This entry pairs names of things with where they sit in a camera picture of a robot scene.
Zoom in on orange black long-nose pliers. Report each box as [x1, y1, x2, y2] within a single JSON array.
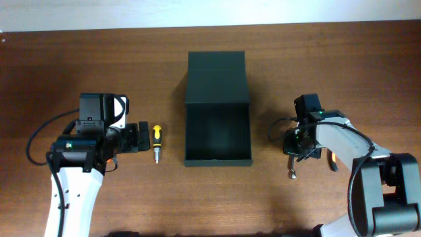
[[327, 149, 339, 172]]

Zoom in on silver ring wrench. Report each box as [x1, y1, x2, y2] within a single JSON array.
[[289, 155, 297, 180]]

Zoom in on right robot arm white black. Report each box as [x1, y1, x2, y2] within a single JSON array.
[[284, 111, 420, 236]]

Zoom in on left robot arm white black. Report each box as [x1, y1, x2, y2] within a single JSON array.
[[44, 121, 151, 236]]

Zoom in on yellow black stubby screwdriver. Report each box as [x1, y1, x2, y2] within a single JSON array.
[[153, 125, 162, 164]]

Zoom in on black open gift box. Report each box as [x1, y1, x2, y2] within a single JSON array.
[[184, 51, 253, 167]]

